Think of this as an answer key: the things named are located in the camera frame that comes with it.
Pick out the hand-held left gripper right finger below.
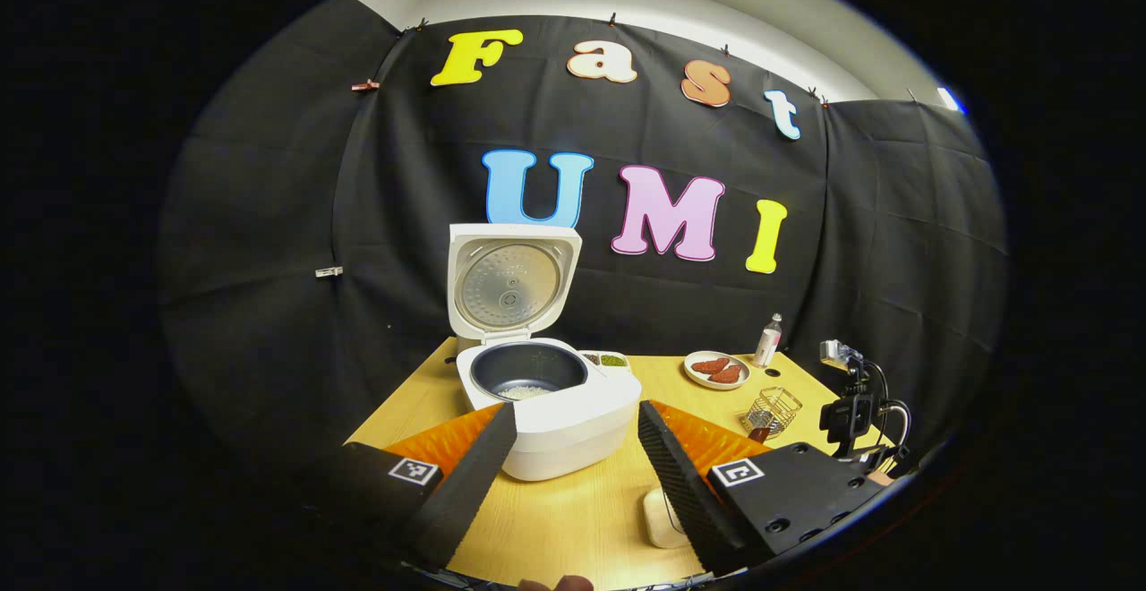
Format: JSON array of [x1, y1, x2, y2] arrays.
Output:
[[637, 398, 887, 577]]

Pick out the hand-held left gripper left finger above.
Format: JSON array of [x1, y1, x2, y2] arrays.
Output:
[[304, 401, 518, 571]]

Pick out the metal wire chopstick holder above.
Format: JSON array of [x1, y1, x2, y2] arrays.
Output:
[[741, 386, 804, 442]]

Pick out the white rice cooker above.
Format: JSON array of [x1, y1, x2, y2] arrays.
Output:
[[446, 222, 643, 483]]

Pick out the white square container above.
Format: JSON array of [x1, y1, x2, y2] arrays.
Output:
[[642, 486, 692, 550]]

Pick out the clear bottle with pink label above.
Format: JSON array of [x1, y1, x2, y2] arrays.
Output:
[[754, 313, 783, 368]]

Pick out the white round plate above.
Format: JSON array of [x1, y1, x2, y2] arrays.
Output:
[[683, 351, 751, 391]]

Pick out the black backdrop cloth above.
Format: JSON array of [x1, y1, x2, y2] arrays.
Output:
[[157, 0, 1010, 475]]

